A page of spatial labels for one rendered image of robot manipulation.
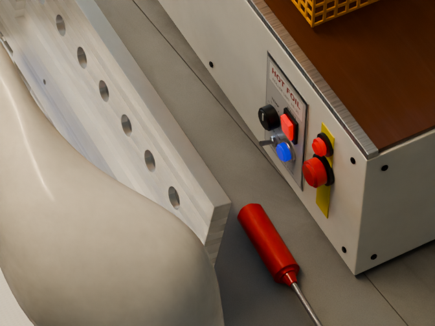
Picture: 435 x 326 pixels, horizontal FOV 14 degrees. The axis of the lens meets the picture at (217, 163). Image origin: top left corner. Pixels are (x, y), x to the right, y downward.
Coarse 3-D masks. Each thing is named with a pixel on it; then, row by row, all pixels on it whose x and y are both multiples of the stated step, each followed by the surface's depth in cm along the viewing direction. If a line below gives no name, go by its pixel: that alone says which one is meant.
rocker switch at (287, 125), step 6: (288, 114) 167; (282, 120) 167; (288, 120) 167; (294, 120) 166; (282, 126) 168; (288, 126) 166; (294, 126) 166; (288, 132) 167; (294, 132) 167; (288, 138) 168; (294, 138) 168; (294, 144) 168
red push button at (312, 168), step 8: (312, 160) 163; (320, 160) 164; (304, 168) 164; (312, 168) 163; (320, 168) 163; (328, 168) 163; (304, 176) 165; (312, 176) 163; (320, 176) 163; (328, 176) 163; (312, 184) 164; (320, 184) 164; (328, 184) 164
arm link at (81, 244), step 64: (0, 64) 90; (0, 128) 89; (0, 192) 89; (64, 192) 87; (128, 192) 90; (0, 256) 91; (64, 256) 87; (128, 256) 87; (192, 256) 89; (64, 320) 88; (128, 320) 88; (192, 320) 90
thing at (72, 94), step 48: (0, 0) 181; (48, 0) 173; (48, 48) 176; (96, 48) 165; (48, 96) 176; (96, 96) 168; (144, 96) 157; (96, 144) 168; (144, 144) 161; (144, 192) 163; (192, 192) 154
